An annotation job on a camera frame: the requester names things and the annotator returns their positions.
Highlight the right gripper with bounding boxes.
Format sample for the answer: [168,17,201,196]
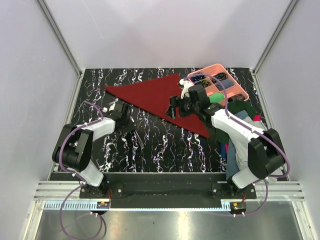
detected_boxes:
[165,94,199,120]

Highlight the red cloth napkin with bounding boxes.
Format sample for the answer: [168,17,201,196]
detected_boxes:
[104,73,210,139]

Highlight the silver fork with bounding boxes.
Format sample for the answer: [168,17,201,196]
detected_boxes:
[134,130,144,149]

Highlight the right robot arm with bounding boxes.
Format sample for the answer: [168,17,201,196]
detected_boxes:
[166,77,289,199]

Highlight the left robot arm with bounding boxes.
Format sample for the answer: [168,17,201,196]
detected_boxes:
[52,101,135,198]

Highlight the green rolled cloth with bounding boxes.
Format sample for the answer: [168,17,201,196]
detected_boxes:
[208,92,225,104]

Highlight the dark green cloth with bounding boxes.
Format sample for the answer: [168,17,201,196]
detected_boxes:
[215,100,258,144]

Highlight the blue rolled cloth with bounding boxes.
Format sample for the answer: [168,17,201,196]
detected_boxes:
[221,78,234,89]

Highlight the pink compartment tray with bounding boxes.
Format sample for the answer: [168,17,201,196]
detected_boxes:
[187,63,249,106]

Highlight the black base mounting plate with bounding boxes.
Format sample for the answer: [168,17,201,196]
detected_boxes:
[79,172,257,211]

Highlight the grey cloth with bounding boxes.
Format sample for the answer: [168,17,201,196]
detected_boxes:
[230,116,282,187]

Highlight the magenta cloth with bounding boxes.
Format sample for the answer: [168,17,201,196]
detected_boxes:
[253,115,261,122]

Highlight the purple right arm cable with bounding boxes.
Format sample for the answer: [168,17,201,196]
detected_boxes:
[183,72,292,217]

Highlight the left aluminium frame post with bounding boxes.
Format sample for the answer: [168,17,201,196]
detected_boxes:
[35,0,82,77]

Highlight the aluminium frame post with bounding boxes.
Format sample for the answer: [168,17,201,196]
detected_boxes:
[35,0,82,77]
[252,0,300,75]

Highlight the right aluminium frame post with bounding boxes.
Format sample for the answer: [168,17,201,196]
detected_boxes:
[252,0,300,75]

